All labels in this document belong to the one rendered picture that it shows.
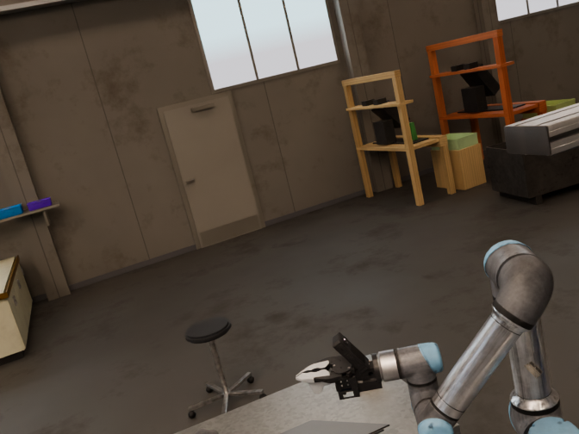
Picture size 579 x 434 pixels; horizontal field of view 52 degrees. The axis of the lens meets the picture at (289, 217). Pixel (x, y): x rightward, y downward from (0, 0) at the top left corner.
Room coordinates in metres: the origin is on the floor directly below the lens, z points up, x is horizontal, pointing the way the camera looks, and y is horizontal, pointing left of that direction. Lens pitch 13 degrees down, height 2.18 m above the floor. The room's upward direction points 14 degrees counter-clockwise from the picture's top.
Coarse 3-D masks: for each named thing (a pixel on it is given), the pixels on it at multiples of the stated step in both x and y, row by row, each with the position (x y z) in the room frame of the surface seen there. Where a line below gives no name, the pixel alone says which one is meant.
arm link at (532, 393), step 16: (512, 240) 1.35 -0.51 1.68; (496, 256) 1.30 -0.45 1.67; (512, 256) 1.25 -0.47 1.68; (496, 272) 1.26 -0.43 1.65; (496, 288) 1.29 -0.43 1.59; (528, 336) 1.27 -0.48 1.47; (512, 352) 1.30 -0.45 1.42; (528, 352) 1.27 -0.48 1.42; (544, 352) 1.28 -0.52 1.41; (512, 368) 1.31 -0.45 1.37; (528, 368) 1.27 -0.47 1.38; (544, 368) 1.28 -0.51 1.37; (528, 384) 1.28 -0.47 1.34; (544, 384) 1.27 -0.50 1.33; (512, 400) 1.31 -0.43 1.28; (528, 400) 1.28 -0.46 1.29; (544, 400) 1.27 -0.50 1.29; (512, 416) 1.34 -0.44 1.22; (528, 416) 1.27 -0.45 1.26; (544, 416) 1.25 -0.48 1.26; (560, 416) 1.27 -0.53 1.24
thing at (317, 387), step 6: (312, 372) 1.36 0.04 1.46; (318, 372) 1.36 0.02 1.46; (324, 372) 1.35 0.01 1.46; (300, 378) 1.36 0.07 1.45; (306, 378) 1.35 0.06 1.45; (312, 378) 1.34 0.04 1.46; (312, 384) 1.35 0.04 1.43; (318, 384) 1.35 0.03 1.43; (324, 384) 1.35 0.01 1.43; (330, 384) 1.35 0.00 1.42; (318, 390) 1.35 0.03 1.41
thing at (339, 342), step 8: (336, 336) 1.36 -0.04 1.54; (344, 336) 1.36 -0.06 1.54; (336, 344) 1.33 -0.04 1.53; (344, 344) 1.33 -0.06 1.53; (352, 344) 1.37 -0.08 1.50; (344, 352) 1.33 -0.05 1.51; (352, 352) 1.33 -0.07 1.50; (360, 352) 1.37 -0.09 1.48; (352, 360) 1.33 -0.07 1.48; (360, 360) 1.33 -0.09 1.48; (368, 360) 1.37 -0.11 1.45; (360, 368) 1.33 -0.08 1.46; (368, 368) 1.33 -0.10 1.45
